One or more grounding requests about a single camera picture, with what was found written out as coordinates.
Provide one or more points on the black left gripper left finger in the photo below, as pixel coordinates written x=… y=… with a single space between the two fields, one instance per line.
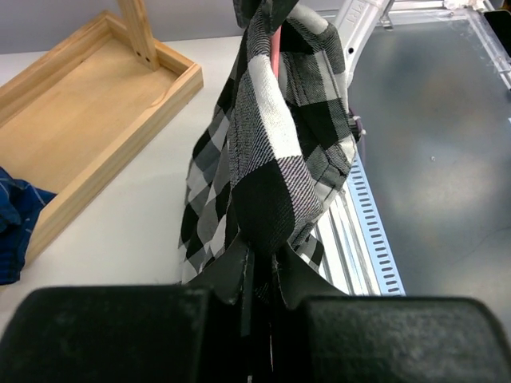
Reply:
x=161 y=333

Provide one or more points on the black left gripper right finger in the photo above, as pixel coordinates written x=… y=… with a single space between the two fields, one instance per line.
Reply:
x=323 y=335

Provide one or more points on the black white checkered shirt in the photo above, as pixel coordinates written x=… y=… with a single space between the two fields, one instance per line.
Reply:
x=278 y=150

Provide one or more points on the pink wire hanger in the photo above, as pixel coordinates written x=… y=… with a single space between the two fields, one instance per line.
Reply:
x=275 y=51

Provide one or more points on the blue plaid shirt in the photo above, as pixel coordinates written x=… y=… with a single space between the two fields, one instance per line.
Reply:
x=21 y=205

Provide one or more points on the aluminium mounting rail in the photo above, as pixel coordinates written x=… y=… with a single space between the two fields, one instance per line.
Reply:
x=346 y=264

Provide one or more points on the slotted grey cable duct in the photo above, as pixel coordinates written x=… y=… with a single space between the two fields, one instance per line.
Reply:
x=374 y=241

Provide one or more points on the wooden clothes rack frame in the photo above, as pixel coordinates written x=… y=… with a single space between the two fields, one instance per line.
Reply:
x=72 y=120

